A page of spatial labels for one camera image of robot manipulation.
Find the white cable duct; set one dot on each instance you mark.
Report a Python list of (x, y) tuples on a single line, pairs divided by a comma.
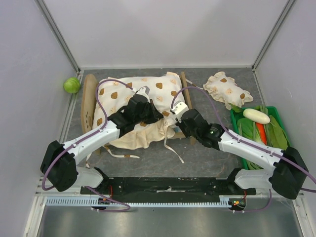
[(99, 203)]

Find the white radish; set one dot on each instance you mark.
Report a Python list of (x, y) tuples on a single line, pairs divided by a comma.
[(256, 116)]

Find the green cabbage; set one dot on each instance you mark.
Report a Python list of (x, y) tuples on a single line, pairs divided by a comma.
[(71, 85)]

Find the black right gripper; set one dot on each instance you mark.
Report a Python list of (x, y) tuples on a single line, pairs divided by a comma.
[(180, 124)]

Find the orange carrot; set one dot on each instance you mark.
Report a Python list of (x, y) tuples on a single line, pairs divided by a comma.
[(261, 131)]

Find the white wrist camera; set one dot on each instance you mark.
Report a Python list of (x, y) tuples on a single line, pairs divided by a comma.
[(178, 110), (144, 91)]

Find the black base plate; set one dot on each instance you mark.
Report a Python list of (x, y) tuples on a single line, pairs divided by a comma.
[(167, 188)]

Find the wooden pet bed frame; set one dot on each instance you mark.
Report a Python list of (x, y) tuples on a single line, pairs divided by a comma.
[(87, 103)]

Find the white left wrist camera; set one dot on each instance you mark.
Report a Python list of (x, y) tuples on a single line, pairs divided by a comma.
[(144, 91)]

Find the green beans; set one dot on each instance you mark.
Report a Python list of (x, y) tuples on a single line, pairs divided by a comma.
[(253, 166)]

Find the bear print cream quilt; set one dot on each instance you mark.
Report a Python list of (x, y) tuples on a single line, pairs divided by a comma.
[(138, 98)]

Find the green plastic basket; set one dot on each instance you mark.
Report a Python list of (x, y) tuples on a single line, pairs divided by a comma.
[(271, 111)]

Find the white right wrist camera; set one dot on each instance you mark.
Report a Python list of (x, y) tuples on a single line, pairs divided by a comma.
[(178, 110)]

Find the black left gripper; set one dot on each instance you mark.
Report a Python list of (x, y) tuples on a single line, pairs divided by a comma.
[(155, 115)]

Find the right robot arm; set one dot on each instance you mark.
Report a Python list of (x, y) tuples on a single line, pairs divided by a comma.
[(283, 171)]

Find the bear print small pillow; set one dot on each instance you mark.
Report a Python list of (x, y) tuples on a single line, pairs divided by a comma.
[(224, 89)]

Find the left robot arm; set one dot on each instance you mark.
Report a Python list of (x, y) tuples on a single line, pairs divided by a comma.
[(60, 163)]

